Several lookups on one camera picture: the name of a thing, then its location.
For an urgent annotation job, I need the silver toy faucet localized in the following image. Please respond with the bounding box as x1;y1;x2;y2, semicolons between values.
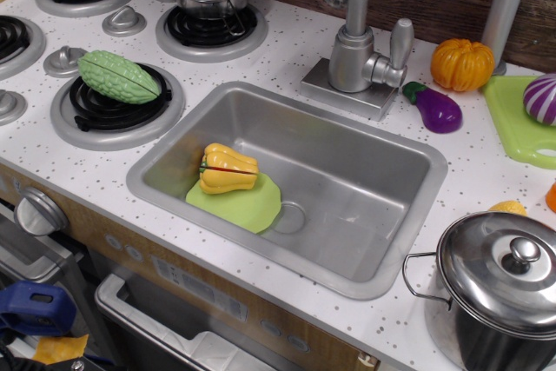
301;0;414;121

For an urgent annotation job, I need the back right stove burner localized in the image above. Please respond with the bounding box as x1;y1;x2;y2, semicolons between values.
156;5;268;63

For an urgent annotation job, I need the silver stove knob upper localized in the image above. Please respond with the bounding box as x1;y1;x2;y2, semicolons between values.
102;5;147;37

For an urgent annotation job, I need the green toy bitter gourd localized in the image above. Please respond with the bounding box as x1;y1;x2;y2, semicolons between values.
77;50;161;104

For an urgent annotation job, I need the yellow toy bell pepper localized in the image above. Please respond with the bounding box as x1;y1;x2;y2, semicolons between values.
199;142;260;195

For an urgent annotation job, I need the orange toy pumpkin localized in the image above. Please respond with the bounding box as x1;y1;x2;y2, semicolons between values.
430;38;495;92

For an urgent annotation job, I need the purple toy eggplant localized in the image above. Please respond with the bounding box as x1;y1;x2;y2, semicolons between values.
402;82;463;134

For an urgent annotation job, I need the silver vertical pole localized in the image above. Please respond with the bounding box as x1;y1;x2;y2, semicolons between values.
481;0;520;76

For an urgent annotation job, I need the light green round plate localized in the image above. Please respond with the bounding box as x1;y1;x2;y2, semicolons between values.
185;173;281;234

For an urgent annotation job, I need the stainless steel sink basin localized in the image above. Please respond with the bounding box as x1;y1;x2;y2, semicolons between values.
127;82;447;300

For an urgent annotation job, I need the silver stove knob middle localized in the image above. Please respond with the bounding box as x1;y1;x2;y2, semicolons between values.
43;46;87;78

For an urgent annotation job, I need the front right stove burner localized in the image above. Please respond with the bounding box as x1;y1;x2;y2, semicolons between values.
50;64;185;151

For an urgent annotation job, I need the front left stove burner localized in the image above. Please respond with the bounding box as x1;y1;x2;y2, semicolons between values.
1;15;46;80

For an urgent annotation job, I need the purple striped toy onion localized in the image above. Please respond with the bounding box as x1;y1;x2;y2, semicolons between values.
523;73;555;126

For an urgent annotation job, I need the light green cutting board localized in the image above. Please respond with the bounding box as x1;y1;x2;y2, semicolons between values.
480;76;555;170

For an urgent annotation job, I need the silver stove knob lower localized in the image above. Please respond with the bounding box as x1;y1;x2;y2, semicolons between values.
0;89;27;126

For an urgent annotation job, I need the yellow toy lemon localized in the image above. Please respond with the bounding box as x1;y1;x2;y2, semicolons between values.
488;201;527;216

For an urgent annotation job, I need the silver oven dial knob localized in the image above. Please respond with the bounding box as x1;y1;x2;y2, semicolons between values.
14;187;69;236

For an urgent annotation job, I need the orange toy piece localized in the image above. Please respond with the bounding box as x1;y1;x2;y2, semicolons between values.
545;183;556;212

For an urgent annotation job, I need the silver dishwasher door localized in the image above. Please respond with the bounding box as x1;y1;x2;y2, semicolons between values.
95;273;300;370

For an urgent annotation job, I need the large steel pot with lid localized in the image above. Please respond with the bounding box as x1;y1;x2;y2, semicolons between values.
422;211;555;370

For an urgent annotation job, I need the blue clamp tool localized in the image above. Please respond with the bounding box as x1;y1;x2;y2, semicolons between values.
1;281;77;336

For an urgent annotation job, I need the yellow tape piece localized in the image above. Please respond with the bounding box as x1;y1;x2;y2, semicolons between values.
32;335;89;365

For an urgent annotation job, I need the silver oven door handle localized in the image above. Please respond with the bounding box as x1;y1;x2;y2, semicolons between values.
1;201;121;363

